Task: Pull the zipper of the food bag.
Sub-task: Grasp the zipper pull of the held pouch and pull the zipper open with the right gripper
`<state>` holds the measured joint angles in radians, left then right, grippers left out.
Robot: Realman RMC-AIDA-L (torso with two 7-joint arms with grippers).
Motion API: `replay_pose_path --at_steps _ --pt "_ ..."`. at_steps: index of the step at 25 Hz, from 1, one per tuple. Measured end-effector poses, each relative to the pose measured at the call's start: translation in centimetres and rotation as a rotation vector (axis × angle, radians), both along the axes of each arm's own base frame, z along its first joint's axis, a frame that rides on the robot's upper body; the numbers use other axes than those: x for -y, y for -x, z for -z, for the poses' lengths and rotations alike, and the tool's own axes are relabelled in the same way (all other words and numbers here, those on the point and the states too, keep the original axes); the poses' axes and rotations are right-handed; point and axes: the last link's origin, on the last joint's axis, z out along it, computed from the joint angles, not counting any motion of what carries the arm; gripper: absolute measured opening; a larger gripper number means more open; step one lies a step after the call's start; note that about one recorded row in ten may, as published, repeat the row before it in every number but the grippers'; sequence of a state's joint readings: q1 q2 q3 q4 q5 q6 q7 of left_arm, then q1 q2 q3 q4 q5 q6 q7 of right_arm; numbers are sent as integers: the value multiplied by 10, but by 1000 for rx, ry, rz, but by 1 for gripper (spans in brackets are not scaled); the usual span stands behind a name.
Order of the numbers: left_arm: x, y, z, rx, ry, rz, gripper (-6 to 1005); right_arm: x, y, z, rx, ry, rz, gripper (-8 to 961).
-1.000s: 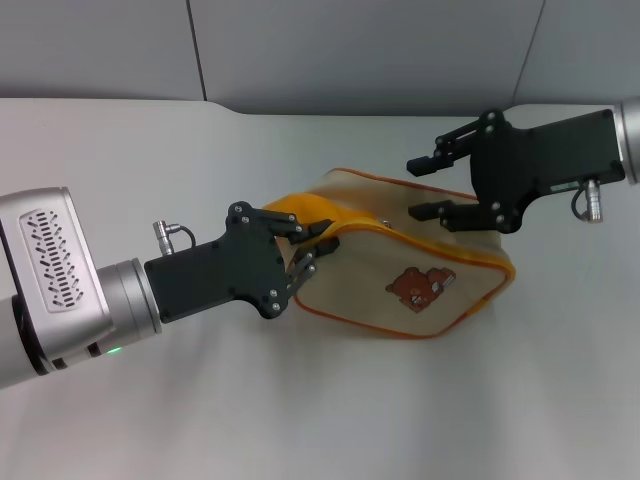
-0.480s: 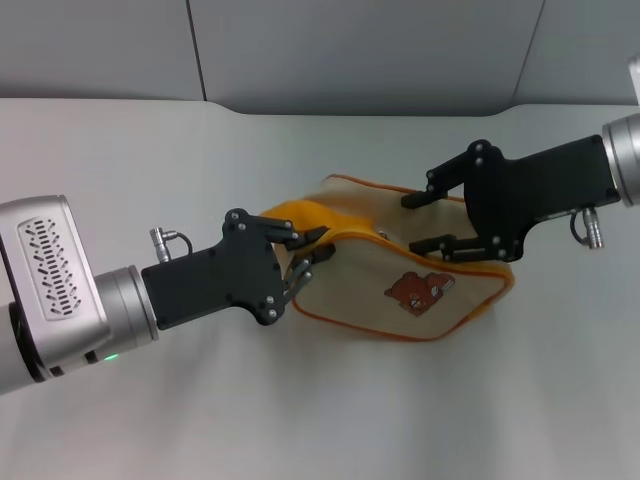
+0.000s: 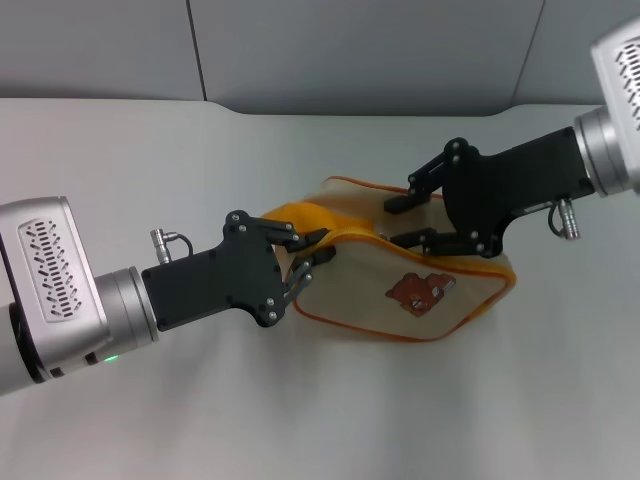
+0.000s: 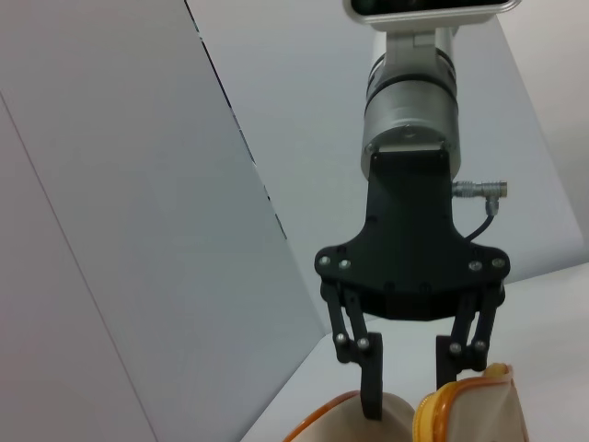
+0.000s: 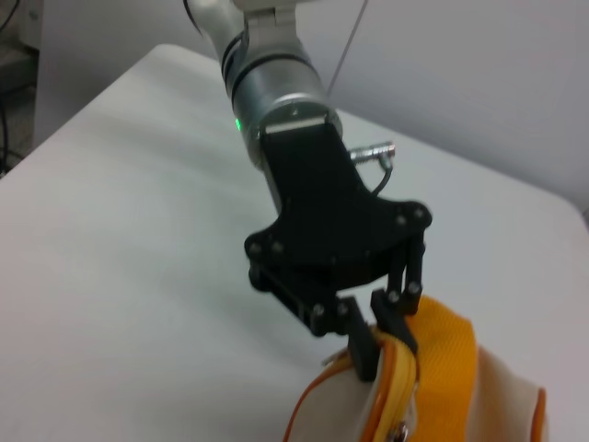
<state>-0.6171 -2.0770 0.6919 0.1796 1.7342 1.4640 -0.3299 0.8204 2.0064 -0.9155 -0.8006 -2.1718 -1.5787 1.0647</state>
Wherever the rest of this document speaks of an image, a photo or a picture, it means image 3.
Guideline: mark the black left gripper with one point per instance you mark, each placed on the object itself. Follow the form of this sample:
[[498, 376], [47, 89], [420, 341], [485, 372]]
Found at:
[[225, 280]]

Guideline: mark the beige bear print food bag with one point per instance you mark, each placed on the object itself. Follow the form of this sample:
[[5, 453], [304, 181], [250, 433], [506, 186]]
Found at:
[[360, 285]]

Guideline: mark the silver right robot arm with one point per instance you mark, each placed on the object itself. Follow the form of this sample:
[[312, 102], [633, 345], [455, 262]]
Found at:
[[610, 150]]

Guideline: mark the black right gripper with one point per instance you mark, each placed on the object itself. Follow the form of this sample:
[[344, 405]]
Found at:
[[500, 185]]

